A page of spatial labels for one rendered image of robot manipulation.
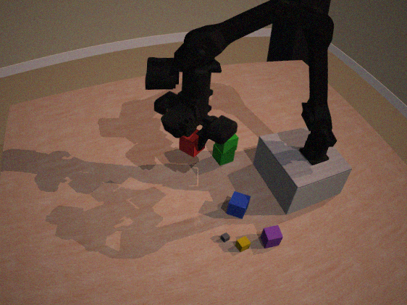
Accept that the green block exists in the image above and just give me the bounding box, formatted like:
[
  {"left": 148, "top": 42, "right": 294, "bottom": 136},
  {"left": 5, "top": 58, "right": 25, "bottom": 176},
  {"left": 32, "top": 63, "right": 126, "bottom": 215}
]
[
  {"left": 215, "top": 134, "right": 239, "bottom": 154},
  {"left": 212, "top": 144, "right": 235, "bottom": 166}
]

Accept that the purple block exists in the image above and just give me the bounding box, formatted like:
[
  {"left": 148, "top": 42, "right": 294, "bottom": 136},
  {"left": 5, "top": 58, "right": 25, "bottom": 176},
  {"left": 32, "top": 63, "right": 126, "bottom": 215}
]
[{"left": 260, "top": 225, "right": 283, "bottom": 248}]

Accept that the red block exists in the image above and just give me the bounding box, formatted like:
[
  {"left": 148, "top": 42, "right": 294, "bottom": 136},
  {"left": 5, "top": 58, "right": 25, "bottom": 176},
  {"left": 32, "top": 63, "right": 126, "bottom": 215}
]
[{"left": 179, "top": 129, "right": 205, "bottom": 157}]

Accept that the blue block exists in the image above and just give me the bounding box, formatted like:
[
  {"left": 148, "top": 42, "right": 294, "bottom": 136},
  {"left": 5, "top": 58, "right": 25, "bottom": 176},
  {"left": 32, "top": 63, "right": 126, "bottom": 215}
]
[{"left": 227, "top": 191, "right": 251, "bottom": 219}]

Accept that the small yellow block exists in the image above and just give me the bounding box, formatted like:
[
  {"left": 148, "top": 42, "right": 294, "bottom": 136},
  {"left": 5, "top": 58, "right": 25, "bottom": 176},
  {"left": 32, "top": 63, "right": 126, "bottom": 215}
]
[{"left": 235, "top": 236, "right": 251, "bottom": 252}]

